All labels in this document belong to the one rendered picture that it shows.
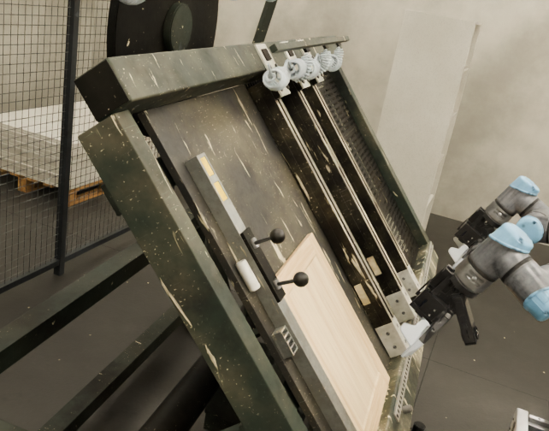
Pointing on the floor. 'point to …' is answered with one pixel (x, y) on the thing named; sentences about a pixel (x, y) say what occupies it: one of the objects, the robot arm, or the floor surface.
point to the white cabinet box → (425, 101)
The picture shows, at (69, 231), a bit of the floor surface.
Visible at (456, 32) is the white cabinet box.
